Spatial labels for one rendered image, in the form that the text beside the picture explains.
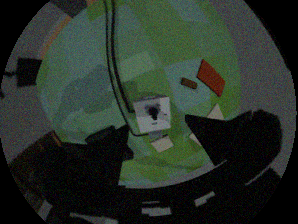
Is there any red-brown rectangular block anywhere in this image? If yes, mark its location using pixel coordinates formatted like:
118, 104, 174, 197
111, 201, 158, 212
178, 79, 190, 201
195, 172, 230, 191
197, 60, 226, 97

